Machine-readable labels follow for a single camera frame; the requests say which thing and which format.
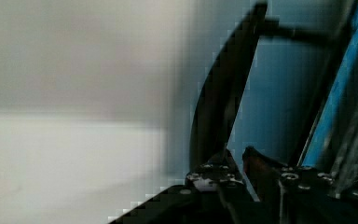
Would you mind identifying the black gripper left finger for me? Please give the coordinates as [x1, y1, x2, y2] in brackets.
[185, 149, 246, 205]

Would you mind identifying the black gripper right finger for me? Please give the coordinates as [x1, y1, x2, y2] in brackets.
[242, 146, 287, 203]

